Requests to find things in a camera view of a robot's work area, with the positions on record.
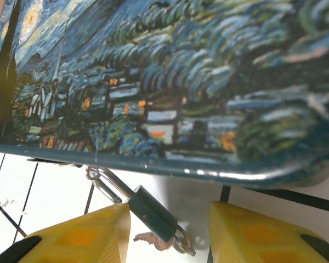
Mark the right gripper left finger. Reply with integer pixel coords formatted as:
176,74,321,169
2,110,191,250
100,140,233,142
0,204,131,263

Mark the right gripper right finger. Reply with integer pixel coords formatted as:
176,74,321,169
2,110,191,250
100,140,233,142
207,201,329,263

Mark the small silver key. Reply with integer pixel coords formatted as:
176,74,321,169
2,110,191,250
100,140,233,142
133,231,172,251

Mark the silver key ring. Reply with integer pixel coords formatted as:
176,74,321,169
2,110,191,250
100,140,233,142
170,224,197,258

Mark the small dark green padlock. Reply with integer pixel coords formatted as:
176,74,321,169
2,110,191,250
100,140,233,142
85,165,179,244

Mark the starry night print tin box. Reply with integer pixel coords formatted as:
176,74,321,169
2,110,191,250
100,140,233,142
0,0,329,190

